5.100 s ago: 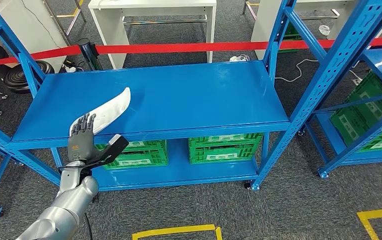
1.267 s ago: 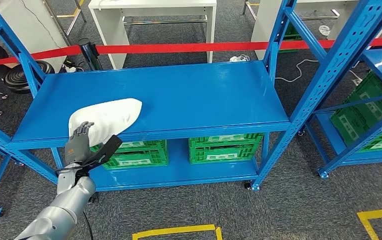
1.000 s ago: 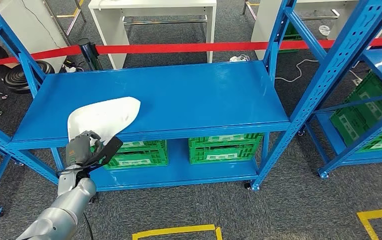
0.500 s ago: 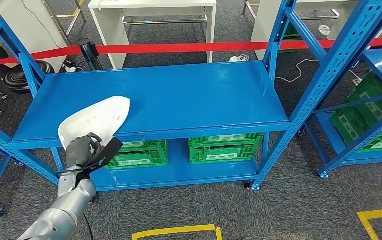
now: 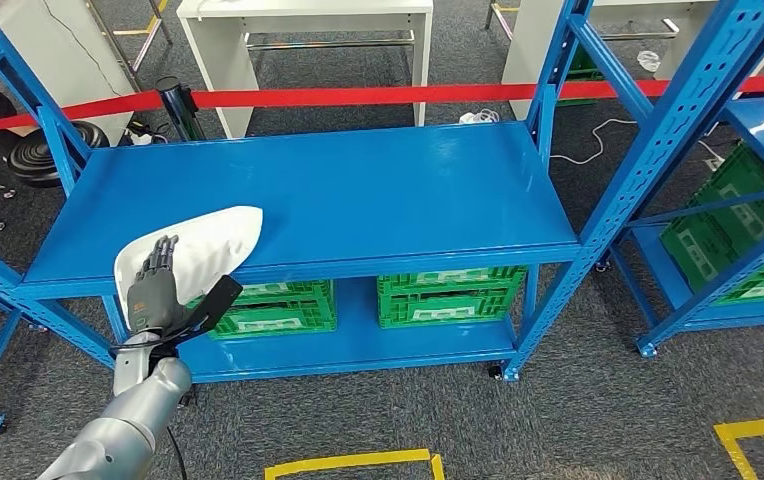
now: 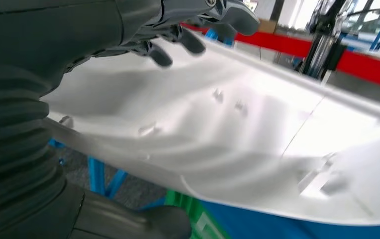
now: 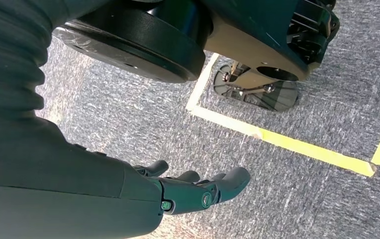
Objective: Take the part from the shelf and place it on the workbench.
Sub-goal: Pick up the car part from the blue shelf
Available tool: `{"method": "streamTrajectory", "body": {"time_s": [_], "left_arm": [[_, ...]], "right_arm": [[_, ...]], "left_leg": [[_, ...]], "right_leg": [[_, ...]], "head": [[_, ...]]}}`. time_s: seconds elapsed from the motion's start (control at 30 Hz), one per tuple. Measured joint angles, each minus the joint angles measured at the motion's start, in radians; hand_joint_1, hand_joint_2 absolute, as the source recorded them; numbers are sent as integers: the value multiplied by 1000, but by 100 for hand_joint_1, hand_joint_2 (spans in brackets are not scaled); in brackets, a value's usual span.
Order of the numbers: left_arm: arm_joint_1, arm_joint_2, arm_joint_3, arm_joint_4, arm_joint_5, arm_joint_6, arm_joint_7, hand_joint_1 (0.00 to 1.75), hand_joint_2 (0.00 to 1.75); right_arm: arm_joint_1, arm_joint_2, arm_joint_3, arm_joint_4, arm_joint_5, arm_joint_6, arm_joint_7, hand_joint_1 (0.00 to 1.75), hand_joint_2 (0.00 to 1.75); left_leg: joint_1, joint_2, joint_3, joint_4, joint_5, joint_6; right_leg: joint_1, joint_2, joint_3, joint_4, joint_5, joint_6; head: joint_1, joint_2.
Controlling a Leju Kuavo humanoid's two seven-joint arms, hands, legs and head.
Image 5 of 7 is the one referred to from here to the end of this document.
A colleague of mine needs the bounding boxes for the white curved plastic part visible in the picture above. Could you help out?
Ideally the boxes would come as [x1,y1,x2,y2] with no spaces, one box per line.
[113,205,264,329]

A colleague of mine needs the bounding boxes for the green plastic crate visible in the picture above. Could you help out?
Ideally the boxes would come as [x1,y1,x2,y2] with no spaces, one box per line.
[557,46,605,107]
[660,211,764,307]
[378,288,522,331]
[206,301,338,341]
[376,266,529,296]
[689,142,764,273]
[232,280,336,309]

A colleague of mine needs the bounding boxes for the red barrier belt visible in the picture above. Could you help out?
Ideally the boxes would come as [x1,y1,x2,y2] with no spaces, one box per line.
[0,74,764,137]

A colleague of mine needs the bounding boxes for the yellow floor tape square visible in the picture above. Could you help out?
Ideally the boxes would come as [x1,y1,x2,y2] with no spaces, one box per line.
[713,415,764,480]
[263,449,446,480]

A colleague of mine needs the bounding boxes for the white table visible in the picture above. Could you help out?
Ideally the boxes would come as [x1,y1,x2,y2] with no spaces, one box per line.
[176,0,435,139]

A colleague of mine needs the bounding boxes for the white cabinet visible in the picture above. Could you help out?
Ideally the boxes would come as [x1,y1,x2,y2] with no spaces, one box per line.
[0,0,135,147]

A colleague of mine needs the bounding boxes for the black round stanchion base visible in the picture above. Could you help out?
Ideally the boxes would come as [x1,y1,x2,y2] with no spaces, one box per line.
[7,120,110,189]

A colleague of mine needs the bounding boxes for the white coiled cable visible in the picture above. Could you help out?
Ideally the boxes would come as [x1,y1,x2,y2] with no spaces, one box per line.
[458,107,501,126]

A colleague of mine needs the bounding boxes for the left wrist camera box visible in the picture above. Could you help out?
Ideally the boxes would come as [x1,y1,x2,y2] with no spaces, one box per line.
[156,274,244,339]

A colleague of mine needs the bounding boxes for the black stanchion post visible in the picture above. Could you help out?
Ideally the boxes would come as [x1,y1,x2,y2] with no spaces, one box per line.
[154,74,208,142]

